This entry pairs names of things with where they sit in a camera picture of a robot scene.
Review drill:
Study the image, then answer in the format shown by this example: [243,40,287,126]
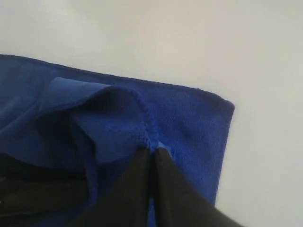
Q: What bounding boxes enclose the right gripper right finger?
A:
[153,148,241,227]

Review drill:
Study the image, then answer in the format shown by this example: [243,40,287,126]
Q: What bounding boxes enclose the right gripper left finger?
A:
[71,148,150,227]

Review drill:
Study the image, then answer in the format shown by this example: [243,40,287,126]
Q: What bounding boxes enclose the blue microfiber towel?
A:
[0,55,234,227]

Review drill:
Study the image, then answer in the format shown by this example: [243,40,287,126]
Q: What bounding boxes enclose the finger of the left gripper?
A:
[0,153,88,217]

